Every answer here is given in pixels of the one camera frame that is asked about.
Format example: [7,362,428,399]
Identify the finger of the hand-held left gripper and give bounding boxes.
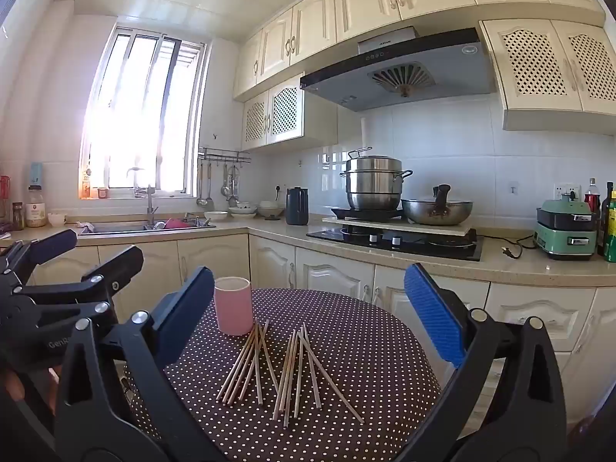
[0,228,79,290]
[19,245,144,318]

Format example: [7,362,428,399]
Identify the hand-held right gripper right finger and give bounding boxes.
[385,263,566,462]

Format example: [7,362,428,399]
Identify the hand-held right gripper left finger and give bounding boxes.
[55,266,227,462]

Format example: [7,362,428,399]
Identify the pink cup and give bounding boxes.
[214,276,254,336]

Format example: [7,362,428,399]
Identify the bunch of wooden chopsticks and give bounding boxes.
[216,320,365,429]

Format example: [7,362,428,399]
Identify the person's left hand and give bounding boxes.
[5,370,27,402]

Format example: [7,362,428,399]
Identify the glass jar with white label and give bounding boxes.
[26,185,48,228]

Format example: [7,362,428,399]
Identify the steel kitchen sink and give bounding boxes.
[79,219,217,236]

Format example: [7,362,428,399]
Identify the black glass gas stove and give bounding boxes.
[306,226,483,261]

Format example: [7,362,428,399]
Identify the beige stone slab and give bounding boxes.
[321,214,477,239]

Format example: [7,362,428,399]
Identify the beige stone countertop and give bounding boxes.
[0,214,616,288]

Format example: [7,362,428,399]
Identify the steel wok with lid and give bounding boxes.
[400,184,474,226]

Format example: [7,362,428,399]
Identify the cream lower kitchen cabinets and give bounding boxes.
[26,233,616,444]

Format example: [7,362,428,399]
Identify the stainless steel steamer pot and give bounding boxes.
[339,147,413,213]

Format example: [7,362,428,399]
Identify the dark blue kettle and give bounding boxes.
[285,186,310,226]

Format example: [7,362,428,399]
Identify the green multi cooker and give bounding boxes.
[533,192,600,261]

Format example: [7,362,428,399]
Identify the kitchen window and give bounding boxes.
[79,22,210,200]

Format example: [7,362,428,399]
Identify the green yellow oil bottle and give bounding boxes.
[604,191,616,263]

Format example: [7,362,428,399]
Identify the dark glass bottle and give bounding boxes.
[599,182,614,256]

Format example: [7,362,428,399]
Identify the cream lattice door cabinet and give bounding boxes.
[241,84,338,152]
[479,19,616,131]

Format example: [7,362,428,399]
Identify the grey range hood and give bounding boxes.
[299,26,496,112]

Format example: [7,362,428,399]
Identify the black power cord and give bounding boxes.
[481,233,537,259]

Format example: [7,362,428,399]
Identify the metal wall utensil rail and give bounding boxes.
[198,147,252,164]

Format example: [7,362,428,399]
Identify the cream upper wall cabinets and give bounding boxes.
[233,0,607,102]

